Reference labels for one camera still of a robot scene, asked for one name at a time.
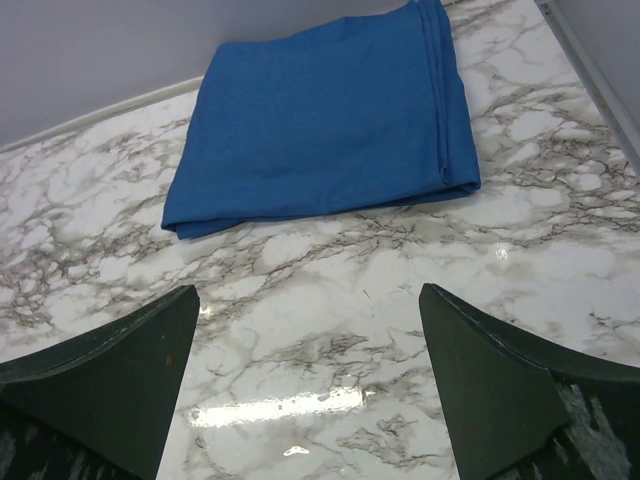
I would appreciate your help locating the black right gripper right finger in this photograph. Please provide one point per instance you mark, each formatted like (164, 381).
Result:
(518, 406)

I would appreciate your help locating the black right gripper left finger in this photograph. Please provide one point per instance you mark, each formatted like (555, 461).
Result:
(99, 405)

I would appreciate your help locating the blue surgical drape cloth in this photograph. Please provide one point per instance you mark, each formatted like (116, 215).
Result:
(362, 112)

